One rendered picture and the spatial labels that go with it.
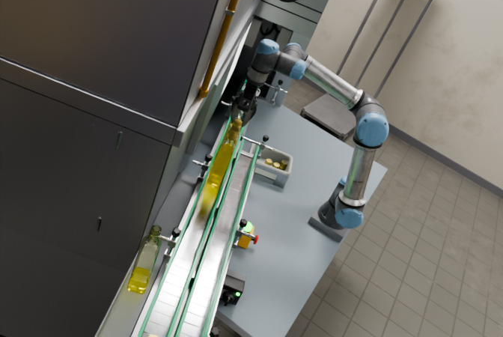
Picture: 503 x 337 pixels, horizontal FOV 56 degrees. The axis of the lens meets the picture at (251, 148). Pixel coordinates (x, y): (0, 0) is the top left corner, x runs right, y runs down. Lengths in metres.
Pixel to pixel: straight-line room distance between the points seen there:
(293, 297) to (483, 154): 3.66
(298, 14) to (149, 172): 1.65
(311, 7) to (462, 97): 2.63
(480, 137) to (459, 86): 0.56
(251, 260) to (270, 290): 0.14
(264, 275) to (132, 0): 1.17
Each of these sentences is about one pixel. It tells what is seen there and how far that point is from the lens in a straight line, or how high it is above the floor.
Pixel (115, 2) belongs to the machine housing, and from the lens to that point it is 1.24.
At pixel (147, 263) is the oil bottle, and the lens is 1.45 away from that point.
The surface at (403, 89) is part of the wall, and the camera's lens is 5.16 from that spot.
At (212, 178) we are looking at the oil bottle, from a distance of 1.97.
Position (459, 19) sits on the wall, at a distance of 4.96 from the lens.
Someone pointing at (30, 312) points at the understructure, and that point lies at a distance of 2.15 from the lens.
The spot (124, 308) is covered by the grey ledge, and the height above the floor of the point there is 0.88.
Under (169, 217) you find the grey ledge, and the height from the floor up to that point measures 0.88.
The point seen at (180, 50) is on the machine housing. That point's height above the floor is 1.61.
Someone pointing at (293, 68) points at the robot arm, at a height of 1.47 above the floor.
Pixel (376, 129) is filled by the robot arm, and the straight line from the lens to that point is 1.83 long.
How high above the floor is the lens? 2.13
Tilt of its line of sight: 33 degrees down
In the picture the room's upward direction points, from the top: 24 degrees clockwise
